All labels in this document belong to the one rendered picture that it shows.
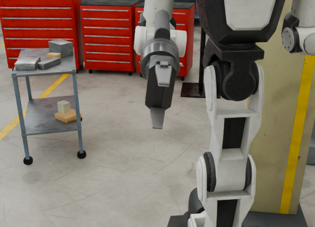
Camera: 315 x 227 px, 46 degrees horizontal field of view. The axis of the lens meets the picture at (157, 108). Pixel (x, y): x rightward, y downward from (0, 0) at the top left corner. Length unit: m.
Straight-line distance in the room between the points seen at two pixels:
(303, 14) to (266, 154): 1.46
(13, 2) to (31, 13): 0.26
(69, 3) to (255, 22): 4.50
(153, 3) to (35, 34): 4.61
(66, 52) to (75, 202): 1.37
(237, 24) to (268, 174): 1.73
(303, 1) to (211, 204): 0.73
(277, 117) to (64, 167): 1.85
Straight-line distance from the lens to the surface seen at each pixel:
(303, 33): 1.29
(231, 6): 1.06
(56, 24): 5.54
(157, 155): 3.45
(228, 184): 1.33
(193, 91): 4.88
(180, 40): 0.91
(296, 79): 2.40
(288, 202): 2.82
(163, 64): 0.73
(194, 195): 1.74
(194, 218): 1.62
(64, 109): 3.48
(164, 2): 1.13
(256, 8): 1.09
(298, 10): 1.28
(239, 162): 1.29
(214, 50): 1.19
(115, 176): 3.19
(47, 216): 2.88
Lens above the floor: 1.78
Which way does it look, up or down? 24 degrees down
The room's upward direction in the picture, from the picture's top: straight up
